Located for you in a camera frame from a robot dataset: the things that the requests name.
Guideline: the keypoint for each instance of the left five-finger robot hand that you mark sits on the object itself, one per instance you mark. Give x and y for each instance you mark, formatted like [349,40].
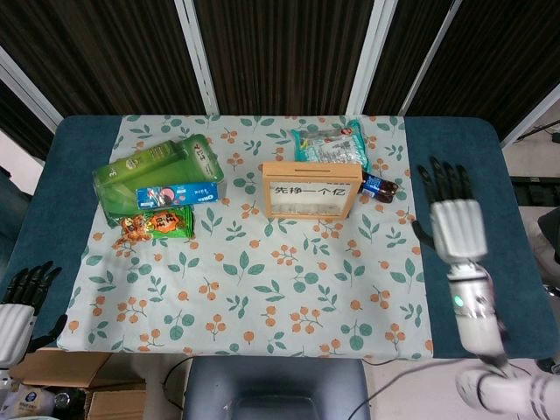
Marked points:
[15,326]

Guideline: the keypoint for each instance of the right five-finger robot hand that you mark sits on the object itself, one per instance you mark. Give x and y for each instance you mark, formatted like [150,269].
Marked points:
[459,227]

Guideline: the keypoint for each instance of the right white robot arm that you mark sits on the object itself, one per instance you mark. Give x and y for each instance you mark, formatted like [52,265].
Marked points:
[477,324]

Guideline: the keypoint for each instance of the open cardboard box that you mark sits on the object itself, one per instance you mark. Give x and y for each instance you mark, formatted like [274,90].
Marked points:
[57,369]

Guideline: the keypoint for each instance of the white bottle blue round label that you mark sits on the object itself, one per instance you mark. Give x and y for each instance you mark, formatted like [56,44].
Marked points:
[28,402]

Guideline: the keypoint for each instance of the cola bottle blue label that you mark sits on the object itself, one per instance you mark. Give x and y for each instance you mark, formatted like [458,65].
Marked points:
[385,190]

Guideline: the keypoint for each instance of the teal table cover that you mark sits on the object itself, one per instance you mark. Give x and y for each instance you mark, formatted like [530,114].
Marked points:
[44,210]

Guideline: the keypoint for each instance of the teal candy bag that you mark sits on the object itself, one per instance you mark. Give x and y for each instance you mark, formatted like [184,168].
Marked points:
[328,146]

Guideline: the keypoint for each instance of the green nut snack bag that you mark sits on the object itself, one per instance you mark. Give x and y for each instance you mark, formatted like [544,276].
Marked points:
[170,225]

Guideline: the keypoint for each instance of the long green snack box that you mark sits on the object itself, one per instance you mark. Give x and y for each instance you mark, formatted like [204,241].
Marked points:
[131,168]

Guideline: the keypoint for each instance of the blue Oreo cookie box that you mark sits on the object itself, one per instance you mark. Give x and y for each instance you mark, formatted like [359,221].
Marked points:
[197,194]

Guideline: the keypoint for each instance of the floral leaf print tablecloth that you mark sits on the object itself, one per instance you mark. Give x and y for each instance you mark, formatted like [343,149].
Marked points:
[240,284]

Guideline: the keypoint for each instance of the dark grey padded chair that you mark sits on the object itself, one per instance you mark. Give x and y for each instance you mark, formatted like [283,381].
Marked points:
[275,389]

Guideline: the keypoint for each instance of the dark slatted partition screen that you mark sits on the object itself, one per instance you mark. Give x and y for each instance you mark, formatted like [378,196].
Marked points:
[284,52]

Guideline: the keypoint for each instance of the green pack white characters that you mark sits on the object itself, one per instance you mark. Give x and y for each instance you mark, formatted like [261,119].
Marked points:
[201,157]

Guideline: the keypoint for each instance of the wooden framed box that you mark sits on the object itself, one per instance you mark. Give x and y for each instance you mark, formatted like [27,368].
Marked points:
[306,168]

